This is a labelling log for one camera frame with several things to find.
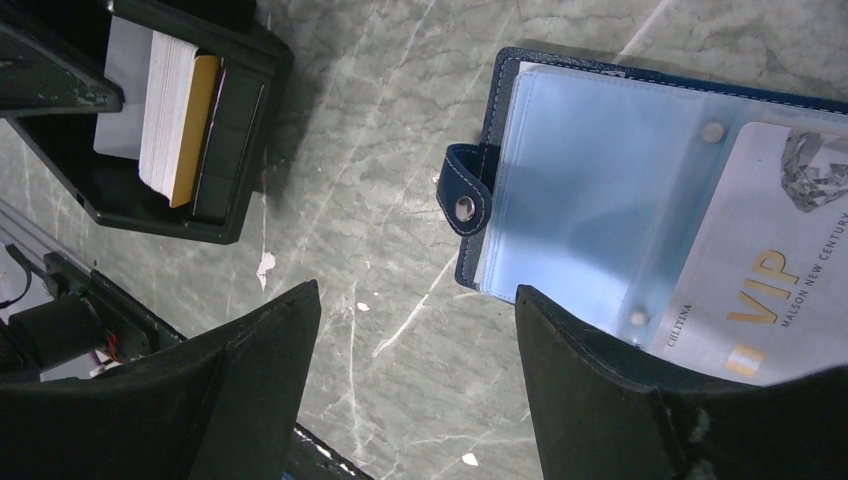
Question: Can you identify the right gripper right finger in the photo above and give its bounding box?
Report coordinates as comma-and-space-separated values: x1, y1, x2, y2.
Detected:
515, 285, 847, 479

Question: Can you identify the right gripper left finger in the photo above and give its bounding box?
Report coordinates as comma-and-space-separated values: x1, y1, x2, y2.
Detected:
1, 280, 321, 479

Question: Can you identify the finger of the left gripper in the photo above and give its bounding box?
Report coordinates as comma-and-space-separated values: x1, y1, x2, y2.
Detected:
1, 13, 124, 118

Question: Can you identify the blue leather card holder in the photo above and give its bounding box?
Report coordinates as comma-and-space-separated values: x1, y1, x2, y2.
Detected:
437, 47, 847, 357

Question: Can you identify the black card tray box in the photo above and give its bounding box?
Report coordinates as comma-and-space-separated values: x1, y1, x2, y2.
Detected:
1, 0, 293, 245

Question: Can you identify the stack of cards in tray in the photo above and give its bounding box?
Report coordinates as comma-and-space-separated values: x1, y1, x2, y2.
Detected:
138, 32, 221, 208

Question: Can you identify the VIP card in holder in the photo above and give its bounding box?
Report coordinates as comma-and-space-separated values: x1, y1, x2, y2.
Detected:
649, 122, 847, 385

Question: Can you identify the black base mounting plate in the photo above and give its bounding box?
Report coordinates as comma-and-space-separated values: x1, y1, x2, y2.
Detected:
1, 247, 363, 479

